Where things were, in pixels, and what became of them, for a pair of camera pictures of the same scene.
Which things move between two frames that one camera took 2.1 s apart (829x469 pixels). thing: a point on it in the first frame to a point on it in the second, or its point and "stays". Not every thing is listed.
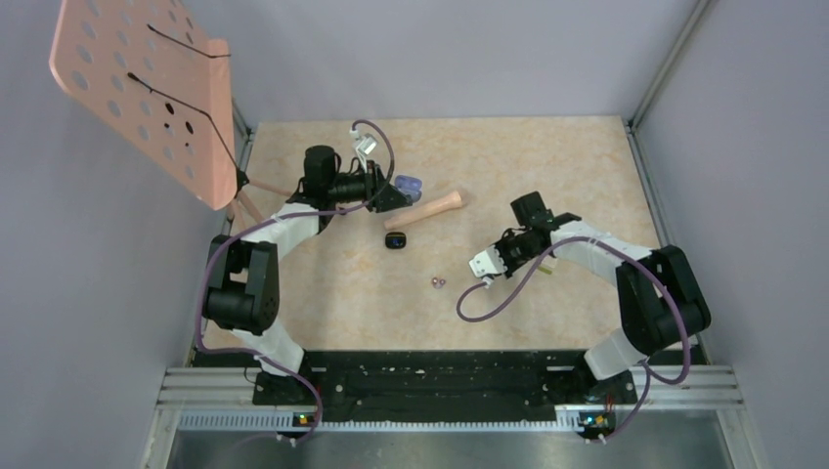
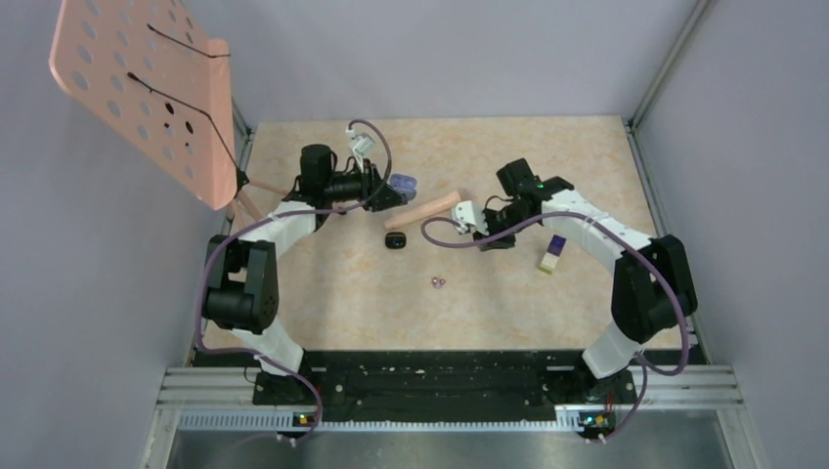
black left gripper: x=381 y=196 stays
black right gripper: x=511 y=268 to x=498 y=243
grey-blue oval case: x=410 y=186 stays
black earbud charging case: x=395 y=240 stays
